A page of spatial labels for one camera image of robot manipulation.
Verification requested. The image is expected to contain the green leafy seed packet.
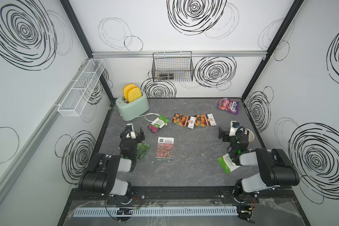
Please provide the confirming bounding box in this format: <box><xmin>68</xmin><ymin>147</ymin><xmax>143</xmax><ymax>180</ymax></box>
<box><xmin>136</xmin><ymin>142</ymin><xmax>150</xmax><ymax>160</ymax></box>

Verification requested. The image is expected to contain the green white impatiens seed packet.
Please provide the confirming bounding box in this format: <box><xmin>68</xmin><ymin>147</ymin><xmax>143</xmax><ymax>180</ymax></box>
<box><xmin>148</xmin><ymin>115</ymin><xmax>170</xmax><ymax>133</ymax></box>

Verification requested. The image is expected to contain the pink flower field seed packet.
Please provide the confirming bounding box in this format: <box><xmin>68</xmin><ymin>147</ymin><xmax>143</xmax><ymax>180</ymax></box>
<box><xmin>156</xmin><ymin>137</ymin><xmax>174</xmax><ymax>162</ymax></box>

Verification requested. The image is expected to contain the orange marigold seed packet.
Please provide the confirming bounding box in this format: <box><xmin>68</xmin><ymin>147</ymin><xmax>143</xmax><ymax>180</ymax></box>
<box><xmin>195</xmin><ymin>114</ymin><xmax>217</xmax><ymax>128</ymax></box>
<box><xmin>172</xmin><ymin>113</ymin><xmax>197</xmax><ymax>129</ymax></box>

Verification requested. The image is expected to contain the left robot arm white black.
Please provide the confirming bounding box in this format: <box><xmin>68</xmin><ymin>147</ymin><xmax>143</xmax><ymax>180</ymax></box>
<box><xmin>78</xmin><ymin>123</ymin><xmax>145</xmax><ymax>196</ymax></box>

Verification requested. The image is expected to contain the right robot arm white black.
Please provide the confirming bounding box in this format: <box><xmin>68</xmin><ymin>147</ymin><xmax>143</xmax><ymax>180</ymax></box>
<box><xmin>218</xmin><ymin>126</ymin><xmax>300</xmax><ymax>202</ymax></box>

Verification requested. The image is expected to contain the white sink strainer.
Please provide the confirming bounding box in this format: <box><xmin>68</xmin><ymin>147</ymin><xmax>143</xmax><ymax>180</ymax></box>
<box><xmin>245</xmin><ymin>128</ymin><xmax>255</xmax><ymax>143</ymax></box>

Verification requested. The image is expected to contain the mint green toaster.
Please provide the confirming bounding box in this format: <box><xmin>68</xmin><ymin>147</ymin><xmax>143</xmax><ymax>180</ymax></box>
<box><xmin>115</xmin><ymin>92</ymin><xmax>149</xmax><ymax>121</ymax></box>

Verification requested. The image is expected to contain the purple candy bag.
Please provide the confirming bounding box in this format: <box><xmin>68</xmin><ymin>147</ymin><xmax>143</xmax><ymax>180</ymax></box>
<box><xmin>218</xmin><ymin>98</ymin><xmax>240</xmax><ymax>115</ymax></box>

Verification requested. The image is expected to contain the yellow toast slice front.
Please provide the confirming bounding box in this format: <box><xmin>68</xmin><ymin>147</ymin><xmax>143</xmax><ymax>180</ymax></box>
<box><xmin>127</xmin><ymin>87</ymin><xmax>142</xmax><ymax>103</ymax></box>

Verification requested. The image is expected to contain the yellow toast slice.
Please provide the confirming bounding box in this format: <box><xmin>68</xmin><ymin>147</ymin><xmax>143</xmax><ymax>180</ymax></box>
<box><xmin>123</xmin><ymin>83</ymin><xmax>136</xmax><ymax>100</ymax></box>
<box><xmin>127</xmin><ymin>87</ymin><xmax>142</xmax><ymax>103</ymax></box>

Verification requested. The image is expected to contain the yellow toast slice back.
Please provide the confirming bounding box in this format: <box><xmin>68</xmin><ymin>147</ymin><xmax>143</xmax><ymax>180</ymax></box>
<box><xmin>123</xmin><ymin>83</ymin><xmax>136</xmax><ymax>100</ymax></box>

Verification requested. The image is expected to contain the dark object in basket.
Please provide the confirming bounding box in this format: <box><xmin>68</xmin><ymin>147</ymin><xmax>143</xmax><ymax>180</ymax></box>
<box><xmin>158</xmin><ymin>73</ymin><xmax>174</xmax><ymax>81</ymax></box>

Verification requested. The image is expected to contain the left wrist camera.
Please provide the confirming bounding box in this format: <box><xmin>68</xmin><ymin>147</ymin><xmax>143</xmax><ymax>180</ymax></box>
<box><xmin>125</xmin><ymin>123</ymin><xmax>137</xmax><ymax>139</ymax></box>

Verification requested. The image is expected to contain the white toaster power cable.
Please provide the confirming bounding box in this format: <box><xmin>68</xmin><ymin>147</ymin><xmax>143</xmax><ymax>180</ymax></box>
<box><xmin>137</xmin><ymin>112</ymin><xmax>161</xmax><ymax>123</ymax></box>

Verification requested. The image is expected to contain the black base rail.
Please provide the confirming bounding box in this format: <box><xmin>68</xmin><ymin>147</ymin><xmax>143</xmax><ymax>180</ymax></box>
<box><xmin>67</xmin><ymin>186</ymin><xmax>295</xmax><ymax>205</ymax></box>

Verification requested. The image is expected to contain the white wire wall shelf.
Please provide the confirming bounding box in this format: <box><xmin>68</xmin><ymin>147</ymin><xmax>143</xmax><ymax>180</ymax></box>
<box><xmin>57</xmin><ymin>58</ymin><xmax>105</xmax><ymax>117</ymax></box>

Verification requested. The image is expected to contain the white slotted cable duct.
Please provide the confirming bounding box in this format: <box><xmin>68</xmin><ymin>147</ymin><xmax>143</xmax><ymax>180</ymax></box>
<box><xmin>73</xmin><ymin>206</ymin><xmax>238</xmax><ymax>218</ymax></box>

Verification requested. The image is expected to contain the black wire wall basket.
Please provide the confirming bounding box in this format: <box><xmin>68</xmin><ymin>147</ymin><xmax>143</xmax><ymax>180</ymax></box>
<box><xmin>151</xmin><ymin>51</ymin><xmax>195</xmax><ymax>82</ymax></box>

